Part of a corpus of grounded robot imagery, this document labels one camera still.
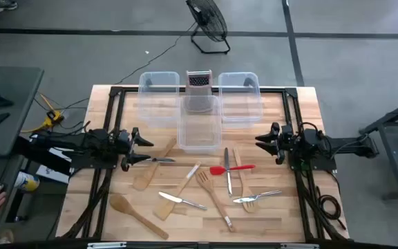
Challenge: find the red silicone spatula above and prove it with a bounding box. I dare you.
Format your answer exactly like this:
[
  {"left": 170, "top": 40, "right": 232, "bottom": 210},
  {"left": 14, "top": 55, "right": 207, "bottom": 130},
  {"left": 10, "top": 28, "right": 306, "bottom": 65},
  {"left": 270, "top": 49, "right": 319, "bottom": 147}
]
[{"left": 209, "top": 164, "right": 256, "bottom": 176}]

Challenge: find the black floor fan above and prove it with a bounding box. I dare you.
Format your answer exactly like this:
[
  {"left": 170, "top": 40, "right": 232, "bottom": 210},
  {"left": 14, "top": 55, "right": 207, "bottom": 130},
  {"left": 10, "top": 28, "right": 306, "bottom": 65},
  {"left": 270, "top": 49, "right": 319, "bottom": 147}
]
[{"left": 185, "top": 0, "right": 231, "bottom": 55}]

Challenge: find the person's shoe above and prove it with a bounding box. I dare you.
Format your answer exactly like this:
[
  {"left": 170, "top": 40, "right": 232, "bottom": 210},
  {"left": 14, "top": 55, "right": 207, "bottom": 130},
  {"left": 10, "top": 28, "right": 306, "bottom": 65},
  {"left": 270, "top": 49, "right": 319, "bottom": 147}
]
[{"left": 0, "top": 0, "right": 19, "bottom": 13}]

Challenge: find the metal box grater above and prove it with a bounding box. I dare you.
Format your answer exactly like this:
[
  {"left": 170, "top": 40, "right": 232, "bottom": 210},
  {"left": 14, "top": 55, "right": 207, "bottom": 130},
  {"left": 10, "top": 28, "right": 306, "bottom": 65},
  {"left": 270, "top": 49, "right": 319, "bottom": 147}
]
[{"left": 184, "top": 70, "right": 214, "bottom": 113}]

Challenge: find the white and yellow can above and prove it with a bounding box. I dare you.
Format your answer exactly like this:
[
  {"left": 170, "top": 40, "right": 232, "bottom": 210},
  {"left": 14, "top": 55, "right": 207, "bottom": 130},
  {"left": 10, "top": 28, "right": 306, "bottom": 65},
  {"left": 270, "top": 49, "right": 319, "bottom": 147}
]
[{"left": 14, "top": 171, "right": 41, "bottom": 193}]

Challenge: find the silver metal bracket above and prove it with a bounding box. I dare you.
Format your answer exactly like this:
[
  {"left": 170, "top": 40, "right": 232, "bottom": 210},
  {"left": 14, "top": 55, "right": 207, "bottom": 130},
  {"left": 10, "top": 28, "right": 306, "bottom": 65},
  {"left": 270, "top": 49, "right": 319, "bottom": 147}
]
[
  {"left": 281, "top": 243, "right": 320, "bottom": 249},
  {"left": 87, "top": 241, "right": 127, "bottom": 249}
]

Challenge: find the grey side table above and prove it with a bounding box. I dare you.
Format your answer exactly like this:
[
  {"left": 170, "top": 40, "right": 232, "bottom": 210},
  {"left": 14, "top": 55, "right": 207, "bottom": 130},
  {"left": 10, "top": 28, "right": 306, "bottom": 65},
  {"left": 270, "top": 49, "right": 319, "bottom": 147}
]
[{"left": 0, "top": 65, "right": 45, "bottom": 245}]

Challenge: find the black aluminium table frame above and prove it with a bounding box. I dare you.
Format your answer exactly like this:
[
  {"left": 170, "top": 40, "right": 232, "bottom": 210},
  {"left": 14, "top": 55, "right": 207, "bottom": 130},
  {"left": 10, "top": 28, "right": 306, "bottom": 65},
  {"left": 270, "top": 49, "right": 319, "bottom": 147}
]
[{"left": 55, "top": 86, "right": 350, "bottom": 243}]

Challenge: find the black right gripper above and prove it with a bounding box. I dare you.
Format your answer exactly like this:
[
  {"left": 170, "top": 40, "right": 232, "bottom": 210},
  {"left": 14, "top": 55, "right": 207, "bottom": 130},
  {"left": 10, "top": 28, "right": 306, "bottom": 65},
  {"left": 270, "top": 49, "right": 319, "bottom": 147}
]
[{"left": 254, "top": 122, "right": 299, "bottom": 166}]

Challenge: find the white paper sheet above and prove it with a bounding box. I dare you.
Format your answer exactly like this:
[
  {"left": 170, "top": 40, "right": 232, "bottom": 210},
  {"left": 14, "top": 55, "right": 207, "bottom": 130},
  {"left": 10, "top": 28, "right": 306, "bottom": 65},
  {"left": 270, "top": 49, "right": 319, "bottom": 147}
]
[{"left": 35, "top": 147, "right": 72, "bottom": 184}]

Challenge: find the clear plastic bin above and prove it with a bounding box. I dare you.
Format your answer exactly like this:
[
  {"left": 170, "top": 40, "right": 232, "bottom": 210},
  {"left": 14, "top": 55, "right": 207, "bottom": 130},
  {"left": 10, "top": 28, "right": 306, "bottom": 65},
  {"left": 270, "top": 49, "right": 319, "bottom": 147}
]
[
  {"left": 218, "top": 71, "right": 265, "bottom": 129},
  {"left": 138, "top": 71, "right": 181, "bottom": 129},
  {"left": 177, "top": 95, "right": 222, "bottom": 155}
]

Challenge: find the plain wooden spatula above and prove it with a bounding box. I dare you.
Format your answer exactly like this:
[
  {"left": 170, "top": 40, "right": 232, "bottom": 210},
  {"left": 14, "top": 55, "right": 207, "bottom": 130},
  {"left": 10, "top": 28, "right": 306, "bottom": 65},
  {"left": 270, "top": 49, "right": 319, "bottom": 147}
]
[{"left": 132, "top": 137, "right": 178, "bottom": 192}]

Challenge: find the wooden spatula with label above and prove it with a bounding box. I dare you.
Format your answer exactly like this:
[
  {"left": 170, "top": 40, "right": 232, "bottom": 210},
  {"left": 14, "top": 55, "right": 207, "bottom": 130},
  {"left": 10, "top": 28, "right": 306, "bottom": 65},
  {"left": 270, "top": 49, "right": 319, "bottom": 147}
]
[{"left": 153, "top": 161, "right": 202, "bottom": 221}]

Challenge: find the wooden spoon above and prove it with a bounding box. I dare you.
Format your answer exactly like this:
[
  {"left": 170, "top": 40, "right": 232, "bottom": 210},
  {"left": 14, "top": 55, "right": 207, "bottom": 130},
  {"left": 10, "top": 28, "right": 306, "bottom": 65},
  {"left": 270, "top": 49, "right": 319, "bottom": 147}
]
[{"left": 108, "top": 193, "right": 169, "bottom": 241}]

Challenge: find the wooden tray divider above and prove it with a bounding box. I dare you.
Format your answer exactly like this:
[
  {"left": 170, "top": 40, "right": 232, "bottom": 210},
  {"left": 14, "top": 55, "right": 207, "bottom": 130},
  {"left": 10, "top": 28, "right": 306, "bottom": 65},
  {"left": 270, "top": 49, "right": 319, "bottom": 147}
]
[{"left": 232, "top": 147, "right": 259, "bottom": 214}]

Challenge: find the black fan power cable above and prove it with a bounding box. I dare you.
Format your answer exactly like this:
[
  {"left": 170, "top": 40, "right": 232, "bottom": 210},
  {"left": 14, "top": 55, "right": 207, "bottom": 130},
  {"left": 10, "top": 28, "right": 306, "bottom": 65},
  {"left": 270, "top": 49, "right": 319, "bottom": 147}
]
[{"left": 114, "top": 22, "right": 197, "bottom": 86}]

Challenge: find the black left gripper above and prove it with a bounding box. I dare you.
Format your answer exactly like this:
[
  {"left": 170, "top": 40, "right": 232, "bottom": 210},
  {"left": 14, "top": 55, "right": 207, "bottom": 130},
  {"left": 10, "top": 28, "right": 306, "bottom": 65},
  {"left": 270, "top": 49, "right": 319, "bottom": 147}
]
[{"left": 111, "top": 127, "right": 154, "bottom": 172}]

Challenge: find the coiled black cable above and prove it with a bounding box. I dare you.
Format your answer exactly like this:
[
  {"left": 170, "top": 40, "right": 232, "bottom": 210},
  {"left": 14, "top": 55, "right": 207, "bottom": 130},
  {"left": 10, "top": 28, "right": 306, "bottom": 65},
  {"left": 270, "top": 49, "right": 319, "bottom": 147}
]
[{"left": 314, "top": 169, "right": 348, "bottom": 231}]

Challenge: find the slotted wooden spatula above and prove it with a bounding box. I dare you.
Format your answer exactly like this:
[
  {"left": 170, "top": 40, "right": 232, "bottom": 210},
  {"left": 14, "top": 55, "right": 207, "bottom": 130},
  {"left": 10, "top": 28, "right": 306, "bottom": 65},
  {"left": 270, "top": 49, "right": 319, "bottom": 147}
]
[{"left": 195, "top": 170, "right": 237, "bottom": 233}]

